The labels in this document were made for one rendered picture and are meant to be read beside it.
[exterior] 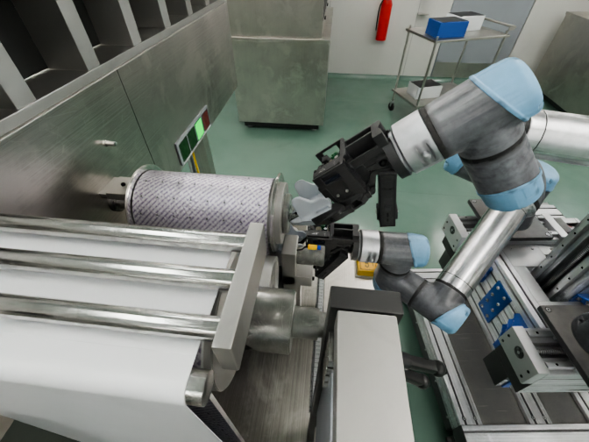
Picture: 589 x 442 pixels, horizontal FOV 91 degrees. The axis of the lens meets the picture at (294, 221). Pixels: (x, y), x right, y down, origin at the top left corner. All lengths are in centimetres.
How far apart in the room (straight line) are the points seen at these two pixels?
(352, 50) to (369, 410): 497
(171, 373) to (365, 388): 11
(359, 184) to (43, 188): 45
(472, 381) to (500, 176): 131
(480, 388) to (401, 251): 109
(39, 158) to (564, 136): 77
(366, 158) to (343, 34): 461
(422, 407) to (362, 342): 157
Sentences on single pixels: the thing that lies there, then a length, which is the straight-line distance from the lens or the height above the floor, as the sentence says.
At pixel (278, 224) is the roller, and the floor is 127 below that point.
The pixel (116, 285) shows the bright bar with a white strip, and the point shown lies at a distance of 26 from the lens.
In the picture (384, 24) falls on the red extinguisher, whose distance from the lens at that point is 485.
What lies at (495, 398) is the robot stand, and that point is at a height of 21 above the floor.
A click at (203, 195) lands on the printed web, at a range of 52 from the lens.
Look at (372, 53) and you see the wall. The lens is 509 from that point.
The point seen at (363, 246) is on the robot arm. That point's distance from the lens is 65.
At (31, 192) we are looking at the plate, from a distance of 54.
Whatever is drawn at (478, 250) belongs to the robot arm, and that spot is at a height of 111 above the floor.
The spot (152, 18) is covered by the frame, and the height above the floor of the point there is 148.
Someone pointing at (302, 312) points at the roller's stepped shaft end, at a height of 135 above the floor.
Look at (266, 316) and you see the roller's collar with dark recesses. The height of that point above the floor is 136.
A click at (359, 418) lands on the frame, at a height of 144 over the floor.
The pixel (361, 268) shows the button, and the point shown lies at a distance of 88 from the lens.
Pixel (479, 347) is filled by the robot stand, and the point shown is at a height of 21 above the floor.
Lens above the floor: 162
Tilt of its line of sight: 45 degrees down
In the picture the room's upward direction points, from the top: straight up
